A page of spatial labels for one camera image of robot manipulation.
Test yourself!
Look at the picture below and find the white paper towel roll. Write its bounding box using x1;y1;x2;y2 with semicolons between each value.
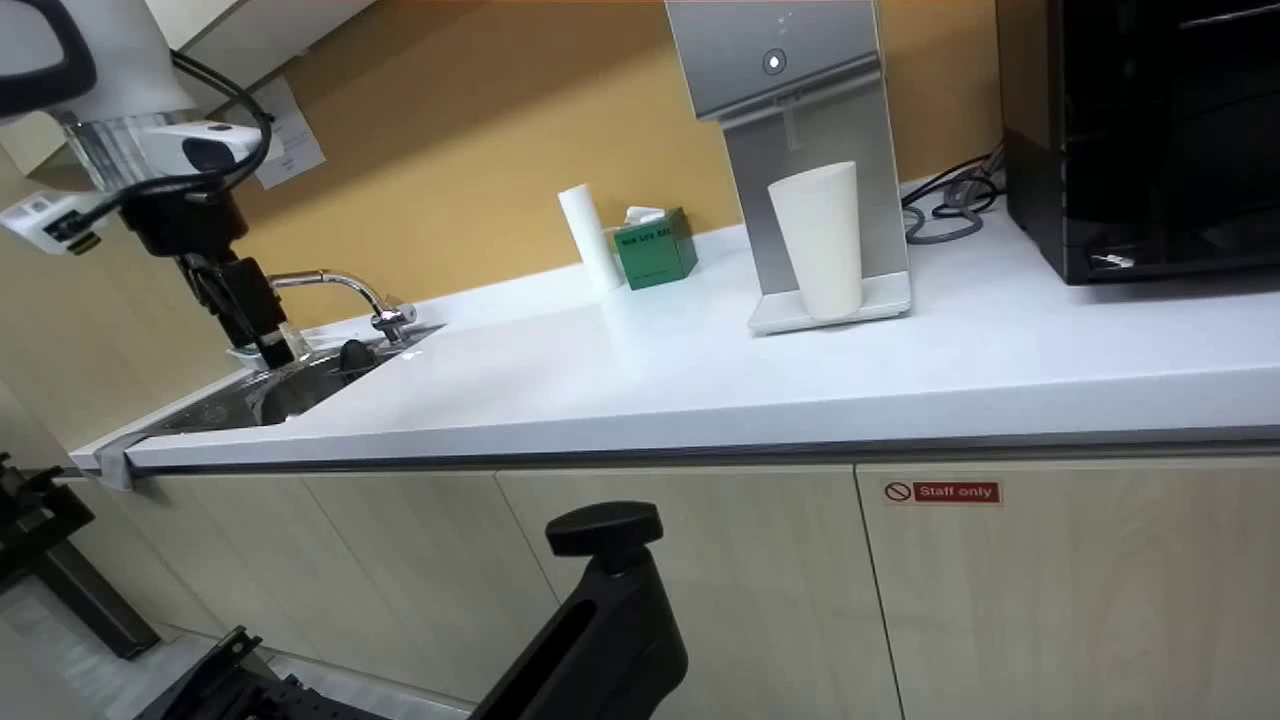
561;184;620;291

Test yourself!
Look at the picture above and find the black power cable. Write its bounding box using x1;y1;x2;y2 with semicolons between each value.
901;151;1014;248

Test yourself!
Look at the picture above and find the stainless steel sink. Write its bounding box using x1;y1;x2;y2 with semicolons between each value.
151;324;433;435

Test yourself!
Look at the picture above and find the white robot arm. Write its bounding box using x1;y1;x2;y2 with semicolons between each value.
0;0;293;367

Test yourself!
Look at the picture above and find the white paper cup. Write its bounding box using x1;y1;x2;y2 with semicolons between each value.
770;161;860;320

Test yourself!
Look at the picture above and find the red warning sticker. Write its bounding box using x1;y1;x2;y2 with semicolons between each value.
883;479;999;503

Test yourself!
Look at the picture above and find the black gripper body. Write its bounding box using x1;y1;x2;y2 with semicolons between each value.
122;188;298;367

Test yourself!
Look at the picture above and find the black microwave oven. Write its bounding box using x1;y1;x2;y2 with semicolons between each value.
996;0;1280;284

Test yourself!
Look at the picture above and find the green tissue box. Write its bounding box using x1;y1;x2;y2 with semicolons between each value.
613;207;697;287

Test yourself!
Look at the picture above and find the silver coffee maker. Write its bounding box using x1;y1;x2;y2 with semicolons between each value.
663;0;914;336

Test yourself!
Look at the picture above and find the paper notice on wall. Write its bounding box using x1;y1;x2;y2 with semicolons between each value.
255;80;325;188

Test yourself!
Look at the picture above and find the black stand left edge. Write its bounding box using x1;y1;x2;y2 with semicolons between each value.
0;451;162;660

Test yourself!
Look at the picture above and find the beige cabinet door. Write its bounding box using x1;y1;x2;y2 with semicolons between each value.
858;456;1280;720

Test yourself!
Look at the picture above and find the chrome sink faucet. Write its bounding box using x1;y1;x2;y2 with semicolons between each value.
268;270;416;342

